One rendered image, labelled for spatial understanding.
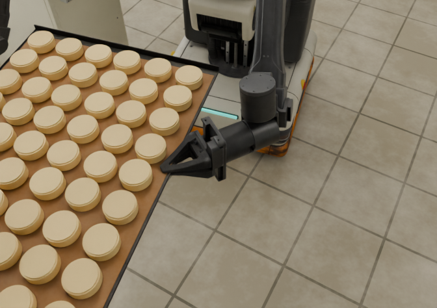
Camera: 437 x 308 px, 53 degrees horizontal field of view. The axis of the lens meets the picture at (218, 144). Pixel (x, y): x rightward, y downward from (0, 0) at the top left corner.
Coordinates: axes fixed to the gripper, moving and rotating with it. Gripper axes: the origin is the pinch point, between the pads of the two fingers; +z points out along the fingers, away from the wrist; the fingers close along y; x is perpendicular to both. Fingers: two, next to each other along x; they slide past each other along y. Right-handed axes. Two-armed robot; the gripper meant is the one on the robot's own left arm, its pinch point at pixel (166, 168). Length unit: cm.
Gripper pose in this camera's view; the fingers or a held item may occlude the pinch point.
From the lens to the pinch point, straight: 70.0
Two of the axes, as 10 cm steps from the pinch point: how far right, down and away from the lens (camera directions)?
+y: 0.0, 6.3, 7.8
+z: -8.9, 3.5, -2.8
